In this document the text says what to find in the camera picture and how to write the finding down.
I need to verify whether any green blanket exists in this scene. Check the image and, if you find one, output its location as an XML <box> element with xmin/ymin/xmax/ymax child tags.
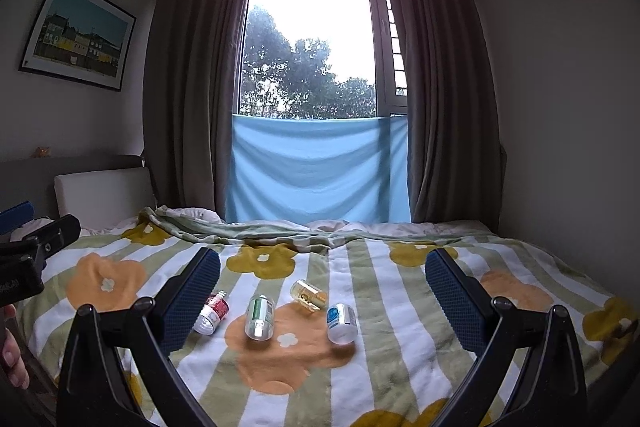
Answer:
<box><xmin>139</xmin><ymin>206</ymin><xmax>493</xmax><ymax>254</ymax></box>

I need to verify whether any framed town picture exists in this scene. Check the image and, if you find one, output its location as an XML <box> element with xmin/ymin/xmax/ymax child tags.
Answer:
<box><xmin>18</xmin><ymin>0</ymin><xmax>137</xmax><ymax>92</ymax></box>

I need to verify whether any blue label clear cup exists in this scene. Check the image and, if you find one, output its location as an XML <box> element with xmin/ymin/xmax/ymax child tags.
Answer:
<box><xmin>326</xmin><ymin>303</ymin><xmax>358</xmax><ymax>346</ymax></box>

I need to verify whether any grey curtain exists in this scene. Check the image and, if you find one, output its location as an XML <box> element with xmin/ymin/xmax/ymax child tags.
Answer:
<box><xmin>142</xmin><ymin>0</ymin><xmax>256</xmax><ymax>219</ymax></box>
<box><xmin>387</xmin><ymin>0</ymin><xmax>507</xmax><ymax>234</ymax></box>

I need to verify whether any white bed sheet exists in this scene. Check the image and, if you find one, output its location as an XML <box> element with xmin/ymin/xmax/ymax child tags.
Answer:
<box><xmin>75</xmin><ymin>207</ymin><xmax>483</xmax><ymax>240</ymax></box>

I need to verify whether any white cushion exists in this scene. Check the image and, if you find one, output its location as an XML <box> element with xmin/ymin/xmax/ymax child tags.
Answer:
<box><xmin>54</xmin><ymin>166</ymin><xmax>157</xmax><ymax>229</ymax></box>

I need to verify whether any red label clear cup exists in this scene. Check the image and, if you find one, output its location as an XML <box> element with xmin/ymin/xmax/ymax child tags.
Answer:
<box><xmin>192</xmin><ymin>290</ymin><xmax>230</xmax><ymax>336</ymax></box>

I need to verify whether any window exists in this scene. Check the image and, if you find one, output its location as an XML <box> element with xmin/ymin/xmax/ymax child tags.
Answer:
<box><xmin>234</xmin><ymin>0</ymin><xmax>409</xmax><ymax>120</ymax></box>

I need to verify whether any floral striped blanket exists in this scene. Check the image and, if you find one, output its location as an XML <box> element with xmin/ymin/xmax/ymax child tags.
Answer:
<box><xmin>14</xmin><ymin>219</ymin><xmax>640</xmax><ymax>427</ymax></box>

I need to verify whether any light blue cloth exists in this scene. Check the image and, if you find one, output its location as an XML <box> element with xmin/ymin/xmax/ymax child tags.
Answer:
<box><xmin>224</xmin><ymin>114</ymin><xmax>412</xmax><ymax>226</ymax></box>

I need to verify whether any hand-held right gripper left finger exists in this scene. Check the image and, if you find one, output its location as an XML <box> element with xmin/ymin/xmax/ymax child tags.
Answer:
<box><xmin>56</xmin><ymin>247</ymin><xmax>222</xmax><ymax>427</ymax></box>

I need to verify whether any person's left hand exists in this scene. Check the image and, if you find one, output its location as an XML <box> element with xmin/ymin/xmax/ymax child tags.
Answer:
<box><xmin>0</xmin><ymin>302</ymin><xmax>30</xmax><ymax>390</ymax></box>

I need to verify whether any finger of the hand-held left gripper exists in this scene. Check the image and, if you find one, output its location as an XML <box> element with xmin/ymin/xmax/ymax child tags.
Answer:
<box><xmin>0</xmin><ymin>201</ymin><xmax>37</xmax><ymax>236</ymax></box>
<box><xmin>0</xmin><ymin>214</ymin><xmax>82</xmax><ymax>272</ymax></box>

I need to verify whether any grey headboard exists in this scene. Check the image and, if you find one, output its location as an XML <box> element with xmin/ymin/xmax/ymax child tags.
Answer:
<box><xmin>0</xmin><ymin>154</ymin><xmax>151</xmax><ymax>220</ymax></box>

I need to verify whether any green label clear cup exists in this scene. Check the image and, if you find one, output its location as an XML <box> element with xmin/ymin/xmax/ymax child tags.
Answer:
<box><xmin>244</xmin><ymin>294</ymin><xmax>276</xmax><ymax>341</ymax></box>

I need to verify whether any yellow clear cup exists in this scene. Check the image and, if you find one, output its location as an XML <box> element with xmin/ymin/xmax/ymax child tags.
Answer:
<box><xmin>290</xmin><ymin>279</ymin><xmax>329</xmax><ymax>312</ymax></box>

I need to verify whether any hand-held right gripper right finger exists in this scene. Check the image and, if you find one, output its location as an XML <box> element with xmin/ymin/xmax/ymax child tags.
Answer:
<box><xmin>424</xmin><ymin>248</ymin><xmax>588</xmax><ymax>427</ymax></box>

